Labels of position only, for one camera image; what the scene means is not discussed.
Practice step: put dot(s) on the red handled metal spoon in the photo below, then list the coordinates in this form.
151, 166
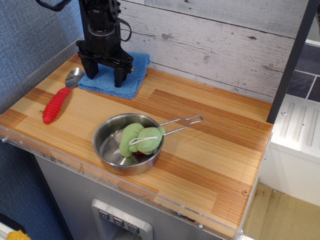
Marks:
54, 106

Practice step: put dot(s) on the green plush toy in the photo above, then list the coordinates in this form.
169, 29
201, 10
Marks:
136, 138

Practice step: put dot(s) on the silver button control panel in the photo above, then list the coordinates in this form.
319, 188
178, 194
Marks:
115, 224

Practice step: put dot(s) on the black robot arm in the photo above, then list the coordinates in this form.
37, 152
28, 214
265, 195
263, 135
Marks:
101, 15

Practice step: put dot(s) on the blue cloth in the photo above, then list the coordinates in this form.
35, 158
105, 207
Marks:
104, 81

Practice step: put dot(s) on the stainless steel saucepan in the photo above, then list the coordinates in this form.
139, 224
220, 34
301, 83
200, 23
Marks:
107, 137

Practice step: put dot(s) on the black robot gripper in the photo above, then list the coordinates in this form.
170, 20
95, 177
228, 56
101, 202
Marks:
105, 48

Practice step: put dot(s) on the dark grey right post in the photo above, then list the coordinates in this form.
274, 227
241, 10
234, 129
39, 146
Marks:
296, 50

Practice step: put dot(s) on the white ridged side unit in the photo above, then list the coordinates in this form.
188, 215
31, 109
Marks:
292, 159

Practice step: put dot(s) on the yellow object bottom left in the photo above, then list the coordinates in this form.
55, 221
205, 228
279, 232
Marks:
17, 235

